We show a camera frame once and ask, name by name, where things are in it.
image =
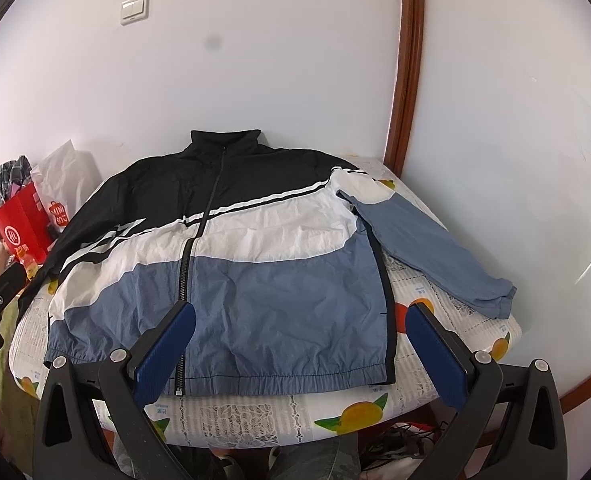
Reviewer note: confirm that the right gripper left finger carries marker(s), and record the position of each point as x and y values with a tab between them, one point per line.
69	442

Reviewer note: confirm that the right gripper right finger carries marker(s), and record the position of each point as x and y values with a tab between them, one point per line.
531	441

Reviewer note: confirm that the black white blue jacket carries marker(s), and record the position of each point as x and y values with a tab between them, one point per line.
281	253

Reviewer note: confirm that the green cloth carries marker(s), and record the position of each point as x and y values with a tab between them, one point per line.
18	407

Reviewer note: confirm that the red paper bag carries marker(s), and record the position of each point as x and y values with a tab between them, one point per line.
24	225

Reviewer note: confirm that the grey plaid cloth in bag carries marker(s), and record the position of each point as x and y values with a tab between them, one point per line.
14	175

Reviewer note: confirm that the white Miniso paper bag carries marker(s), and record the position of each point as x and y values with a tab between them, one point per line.
64	180

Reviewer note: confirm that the white wall light switch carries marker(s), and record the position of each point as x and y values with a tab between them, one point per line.
133	11

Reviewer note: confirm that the brown wooden door frame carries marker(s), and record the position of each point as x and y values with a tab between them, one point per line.
406	84

